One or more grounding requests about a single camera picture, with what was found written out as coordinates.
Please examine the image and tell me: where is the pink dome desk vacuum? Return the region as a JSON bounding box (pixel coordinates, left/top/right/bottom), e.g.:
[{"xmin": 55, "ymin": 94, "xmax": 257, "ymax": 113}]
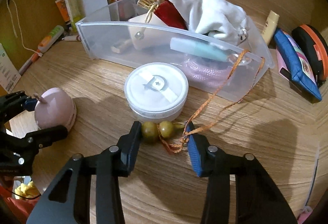
[{"xmin": 34, "ymin": 88, "xmax": 77, "ymax": 132}]

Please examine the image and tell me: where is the wooden beads orange cord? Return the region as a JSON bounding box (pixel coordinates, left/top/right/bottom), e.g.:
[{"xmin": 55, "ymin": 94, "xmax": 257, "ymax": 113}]
[{"xmin": 141, "ymin": 49, "xmax": 266, "ymax": 154}]

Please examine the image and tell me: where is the round white plastic container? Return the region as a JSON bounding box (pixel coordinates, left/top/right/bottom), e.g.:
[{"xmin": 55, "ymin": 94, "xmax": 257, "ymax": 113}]
[{"xmin": 124, "ymin": 63, "xmax": 189, "ymax": 123}]

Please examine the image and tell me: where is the pink rope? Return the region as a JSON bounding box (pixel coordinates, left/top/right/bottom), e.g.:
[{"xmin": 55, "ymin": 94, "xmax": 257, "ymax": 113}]
[{"xmin": 180, "ymin": 57, "xmax": 234, "ymax": 89}]

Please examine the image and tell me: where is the mint green tube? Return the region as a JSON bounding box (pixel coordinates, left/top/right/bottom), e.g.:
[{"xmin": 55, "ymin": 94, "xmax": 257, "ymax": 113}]
[{"xmin": 170, "ymin": 38, "xmax": 229, "ymax": 62}]

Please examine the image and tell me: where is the red pouch gold tie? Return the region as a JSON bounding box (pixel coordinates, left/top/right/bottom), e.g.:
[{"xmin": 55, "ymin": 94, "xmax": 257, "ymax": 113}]
[{"xmin": 137, "ymin": 0, "xmax": 187, "ymax": 30}]

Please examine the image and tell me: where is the white cloth pouch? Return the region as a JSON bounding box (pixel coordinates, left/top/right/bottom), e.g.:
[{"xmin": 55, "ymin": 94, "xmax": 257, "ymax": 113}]
[{"xmin": 169, "ymin": 0, "xmax": 250, "ymax": 46}]

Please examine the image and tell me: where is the orange green tube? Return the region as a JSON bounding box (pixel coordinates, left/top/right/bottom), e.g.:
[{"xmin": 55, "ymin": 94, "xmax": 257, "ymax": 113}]
[{"xmin": 38, "ymin": 25, "xmax": 64, "ymax": 54}]

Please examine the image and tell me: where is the small lip balm stick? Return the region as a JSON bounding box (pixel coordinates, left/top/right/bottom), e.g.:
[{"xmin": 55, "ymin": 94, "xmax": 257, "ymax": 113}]
[{"xmin": 63, "ymin": 35, "xmax": 81, "ymax": 41}]

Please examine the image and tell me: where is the small orange box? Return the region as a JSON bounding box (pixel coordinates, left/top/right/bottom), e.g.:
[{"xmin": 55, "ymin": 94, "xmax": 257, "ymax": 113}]
[{"xmin": 55, "ymin": 0, "xmax": 70, "ymax": 23}]

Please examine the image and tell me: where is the yellow green spray bottle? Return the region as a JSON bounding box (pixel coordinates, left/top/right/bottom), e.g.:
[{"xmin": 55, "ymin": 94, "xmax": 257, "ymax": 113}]
[{"xmin": 65, "ymin": 0, "xmax": 82, "ymax": 32}]

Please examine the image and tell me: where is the clear plastic storage bin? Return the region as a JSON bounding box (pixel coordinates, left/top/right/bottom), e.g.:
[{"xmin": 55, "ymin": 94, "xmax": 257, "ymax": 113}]
[{"xmin": 77, "ymin": 0, "xmax": 275, "ymax": 101}]

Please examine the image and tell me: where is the blue patchwork pouch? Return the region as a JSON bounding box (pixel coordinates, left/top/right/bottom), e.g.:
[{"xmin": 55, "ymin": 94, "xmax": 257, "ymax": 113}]
[{"xmin": 273, "ymin": 28, "xmax": 322, "ymax": 101}]

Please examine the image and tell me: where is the pink phone under pouch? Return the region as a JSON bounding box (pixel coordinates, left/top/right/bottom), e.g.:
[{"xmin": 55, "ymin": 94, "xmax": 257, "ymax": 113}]
[{"xmin": 276, "ymin": 49, "xmax": 291, "ymax": 81}]

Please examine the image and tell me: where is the black orange zip case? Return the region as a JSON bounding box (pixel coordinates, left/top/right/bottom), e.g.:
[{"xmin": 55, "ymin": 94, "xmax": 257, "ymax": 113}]
[{"xmin": 291, "ymin": 24, "xmax": 328, "ymax": 87}]

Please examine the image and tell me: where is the cream lotion tube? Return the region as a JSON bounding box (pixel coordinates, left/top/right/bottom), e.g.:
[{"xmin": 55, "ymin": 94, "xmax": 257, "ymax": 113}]
[{"xmin": 261, "ymin": 10, "xmax": 280, "ymax": 46}]

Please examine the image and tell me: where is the white hanging cord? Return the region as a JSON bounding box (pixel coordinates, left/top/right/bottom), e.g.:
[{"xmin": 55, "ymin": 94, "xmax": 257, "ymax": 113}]
[{"xmin": 4, "ymin": 0, "xmax": 39, "ymax": 54}]

